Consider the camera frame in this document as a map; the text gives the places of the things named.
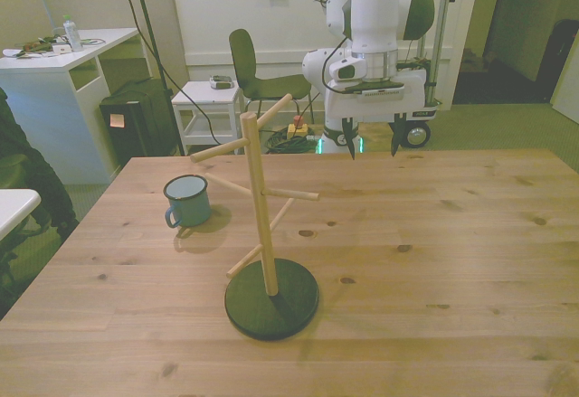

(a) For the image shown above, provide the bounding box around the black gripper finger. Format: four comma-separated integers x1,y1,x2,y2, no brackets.
391,112,406,157
342,117,358,161

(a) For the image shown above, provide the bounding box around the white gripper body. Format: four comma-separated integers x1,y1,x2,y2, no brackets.
326,70,429,123

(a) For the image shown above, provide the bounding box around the blue enamel mug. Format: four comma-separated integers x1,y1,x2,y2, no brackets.
162,174,213,230

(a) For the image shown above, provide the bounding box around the wooden mug tree black base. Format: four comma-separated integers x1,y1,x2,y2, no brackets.
189,93,320,342

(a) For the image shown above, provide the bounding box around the white wheeled cart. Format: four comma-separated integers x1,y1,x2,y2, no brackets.
397,55,442,149

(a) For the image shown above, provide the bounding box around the yellow emergency stop button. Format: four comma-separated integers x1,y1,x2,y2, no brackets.
288,115,309,140

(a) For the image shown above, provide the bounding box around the dark green chair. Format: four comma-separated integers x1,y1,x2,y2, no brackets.
228,28,316,125

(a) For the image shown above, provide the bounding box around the small white side table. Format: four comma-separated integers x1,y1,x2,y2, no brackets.
171,80,243,147

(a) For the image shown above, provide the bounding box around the black case with orange note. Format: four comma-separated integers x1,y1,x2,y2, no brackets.
99,79,178,167

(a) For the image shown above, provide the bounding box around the clear plastic bottle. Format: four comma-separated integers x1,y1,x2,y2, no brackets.
62,14,85,53

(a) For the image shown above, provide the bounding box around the white desk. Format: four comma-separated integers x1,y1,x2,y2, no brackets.
0,27,150,185

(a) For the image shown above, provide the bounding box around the person in dark clothing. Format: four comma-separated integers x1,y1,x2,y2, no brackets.
0,87,79,244

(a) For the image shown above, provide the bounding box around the white rounded table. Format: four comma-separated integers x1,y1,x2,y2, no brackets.
0,188,42,241

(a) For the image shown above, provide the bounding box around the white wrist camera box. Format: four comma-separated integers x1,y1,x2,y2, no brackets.
328,56,368,83

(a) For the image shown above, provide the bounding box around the pile of dark cables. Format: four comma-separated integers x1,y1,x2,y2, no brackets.
264,128,318,154

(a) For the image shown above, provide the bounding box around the tangle of wires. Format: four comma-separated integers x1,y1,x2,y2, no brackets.
15,33,108,57

